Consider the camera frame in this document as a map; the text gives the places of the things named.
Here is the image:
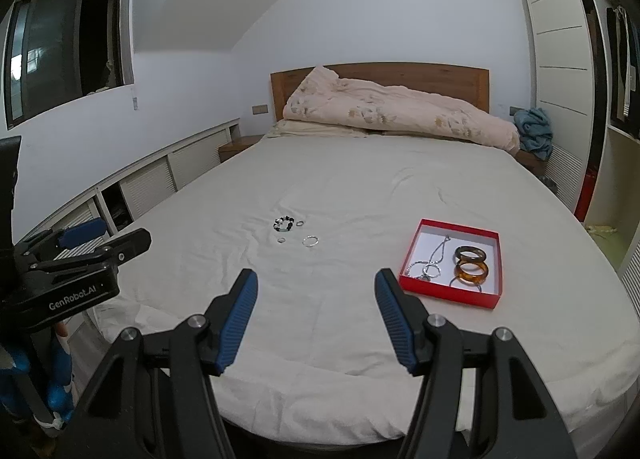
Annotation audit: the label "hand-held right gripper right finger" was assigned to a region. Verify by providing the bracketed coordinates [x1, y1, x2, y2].
[375, 267, 578, 459]

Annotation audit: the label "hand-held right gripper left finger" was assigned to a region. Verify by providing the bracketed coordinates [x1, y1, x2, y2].
[44, 268, 259, 459]

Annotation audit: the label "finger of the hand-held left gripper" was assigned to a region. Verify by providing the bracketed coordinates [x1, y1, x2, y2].
[102, 228, 152, 265]
[15, 218, 107, 265]

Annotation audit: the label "thin silver bangle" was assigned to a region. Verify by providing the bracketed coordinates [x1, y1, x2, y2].
[448, 275, 484, 293]

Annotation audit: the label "amber bangle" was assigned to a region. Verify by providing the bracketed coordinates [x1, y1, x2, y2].
[453, 260, 490, 288]

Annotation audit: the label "silver chain necklace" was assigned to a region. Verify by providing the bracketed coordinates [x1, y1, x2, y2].
[406, 235, 452, 276]

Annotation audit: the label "dark green bangle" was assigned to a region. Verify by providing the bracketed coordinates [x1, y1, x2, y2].
[453, 245, 489, 265]

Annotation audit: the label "red cardboard box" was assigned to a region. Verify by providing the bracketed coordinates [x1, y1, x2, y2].
[398, 218, 502, 310]

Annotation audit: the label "person's left hand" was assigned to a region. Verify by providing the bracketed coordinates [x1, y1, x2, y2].
[0, 321, 77, 436]

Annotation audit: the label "low white louvered cabinet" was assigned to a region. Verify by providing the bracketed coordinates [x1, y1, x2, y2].
[15, 120, 242, 260]

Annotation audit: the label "wooden nightstand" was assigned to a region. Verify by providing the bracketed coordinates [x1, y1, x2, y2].
[218, 134, 264, 163]
[517, 149, 547, 176]

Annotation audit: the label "bed with white sheet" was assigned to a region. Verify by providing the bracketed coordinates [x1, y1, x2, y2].
[92, 133, 640, 446]

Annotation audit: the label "dark window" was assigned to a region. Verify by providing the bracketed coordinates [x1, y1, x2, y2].
[2, 0, 136, 128]

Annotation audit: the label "pink floral quilt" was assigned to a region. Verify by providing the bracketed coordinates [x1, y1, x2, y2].
[282, 66, 521, 155]

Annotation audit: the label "beige pillow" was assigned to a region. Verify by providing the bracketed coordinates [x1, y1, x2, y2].
[265, 119, 371, 139]

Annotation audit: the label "red bag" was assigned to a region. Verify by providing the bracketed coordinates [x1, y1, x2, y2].
[574, 166, 599, 220]

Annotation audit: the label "blue crumpled cloth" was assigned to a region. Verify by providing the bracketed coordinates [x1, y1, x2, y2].
[514, 108, 555, 160]

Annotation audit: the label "wooden headboard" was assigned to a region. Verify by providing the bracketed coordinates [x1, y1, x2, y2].
[270, 62, 490, 122]

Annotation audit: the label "open white shelf unit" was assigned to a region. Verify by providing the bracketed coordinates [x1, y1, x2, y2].
[575, 0, 640, 292]

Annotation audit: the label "tall white wardrobe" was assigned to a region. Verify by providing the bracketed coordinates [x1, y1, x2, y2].
[510, 0, 608, 212]

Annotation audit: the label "hanging dark clothes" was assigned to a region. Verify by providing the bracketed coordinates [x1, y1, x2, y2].
[606, 6, 640, 121]

